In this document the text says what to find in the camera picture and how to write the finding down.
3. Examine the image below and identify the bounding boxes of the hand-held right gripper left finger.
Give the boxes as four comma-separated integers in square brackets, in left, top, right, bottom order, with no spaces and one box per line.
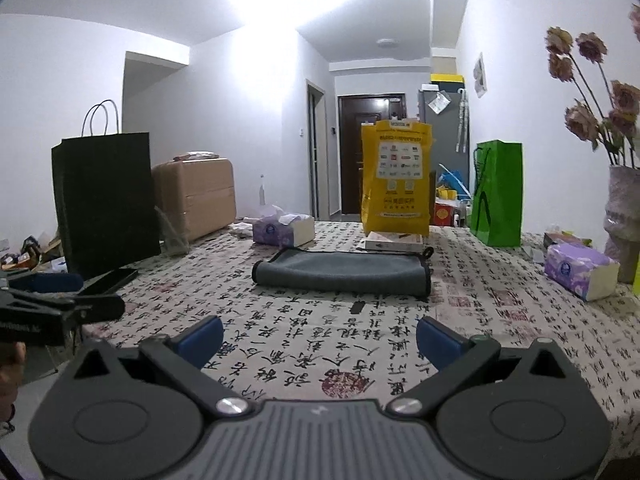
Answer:
[61,315,254,419]

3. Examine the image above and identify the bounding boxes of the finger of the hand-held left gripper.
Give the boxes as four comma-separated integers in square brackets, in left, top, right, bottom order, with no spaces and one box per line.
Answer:
[8,272,85,294]
[0,289,126,323]

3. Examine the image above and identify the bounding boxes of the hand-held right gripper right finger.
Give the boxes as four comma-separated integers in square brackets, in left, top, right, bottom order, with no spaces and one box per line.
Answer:
[387,315,582,418]

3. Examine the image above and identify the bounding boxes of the grey towel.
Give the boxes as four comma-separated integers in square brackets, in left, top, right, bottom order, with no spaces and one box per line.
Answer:
[251,246,434,303]

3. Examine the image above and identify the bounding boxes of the person's left hand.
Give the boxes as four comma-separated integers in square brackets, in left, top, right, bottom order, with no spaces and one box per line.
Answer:
[0,341,27,423]

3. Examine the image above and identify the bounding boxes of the black paper bag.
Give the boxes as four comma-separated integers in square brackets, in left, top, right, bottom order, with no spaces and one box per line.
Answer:
[51,99,162,281]

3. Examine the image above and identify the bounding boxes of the flat white box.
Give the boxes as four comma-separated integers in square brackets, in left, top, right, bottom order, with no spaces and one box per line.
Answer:
[363,231,426,254]

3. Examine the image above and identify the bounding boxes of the printed tablecloth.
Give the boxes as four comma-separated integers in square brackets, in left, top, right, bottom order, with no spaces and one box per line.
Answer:
[80,220,640,461]

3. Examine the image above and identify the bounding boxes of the red box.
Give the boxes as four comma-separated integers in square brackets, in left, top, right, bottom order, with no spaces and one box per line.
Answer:
[433,200,462,227]

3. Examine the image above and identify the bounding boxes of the purple tissue box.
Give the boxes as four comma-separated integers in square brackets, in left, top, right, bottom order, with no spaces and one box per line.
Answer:
[252,206,316,247]

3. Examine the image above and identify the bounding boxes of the tan suitcase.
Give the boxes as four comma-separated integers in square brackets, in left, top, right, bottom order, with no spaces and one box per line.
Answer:
[151,156,237,244]

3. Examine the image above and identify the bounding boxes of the green paper bag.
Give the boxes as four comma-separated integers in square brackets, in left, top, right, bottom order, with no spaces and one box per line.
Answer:
[469,140,524,248]

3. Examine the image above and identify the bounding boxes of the purple tissue pack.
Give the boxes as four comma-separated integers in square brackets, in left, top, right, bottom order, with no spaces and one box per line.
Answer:
[543,242,621,303]

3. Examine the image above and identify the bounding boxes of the yellow plastic bag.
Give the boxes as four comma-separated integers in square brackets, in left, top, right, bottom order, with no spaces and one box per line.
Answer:
[360,119,435,237]

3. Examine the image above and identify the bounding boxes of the dark brown door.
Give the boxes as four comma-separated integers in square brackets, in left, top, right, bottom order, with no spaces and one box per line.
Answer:
[337,93,405,216]

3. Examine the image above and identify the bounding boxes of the grey refrigerator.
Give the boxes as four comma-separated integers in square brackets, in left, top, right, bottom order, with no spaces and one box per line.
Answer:
[417,87,471,197]

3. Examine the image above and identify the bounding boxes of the wrapped flower vase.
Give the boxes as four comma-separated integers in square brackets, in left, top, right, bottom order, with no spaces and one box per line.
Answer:
[603,165,640,284]

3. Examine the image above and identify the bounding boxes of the yellow box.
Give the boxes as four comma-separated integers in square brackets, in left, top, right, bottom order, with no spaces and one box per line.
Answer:
[430,73,466,91]

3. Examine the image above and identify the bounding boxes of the dried pink flowers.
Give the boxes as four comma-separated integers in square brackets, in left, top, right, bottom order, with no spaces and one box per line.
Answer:
[544,17,640,169]

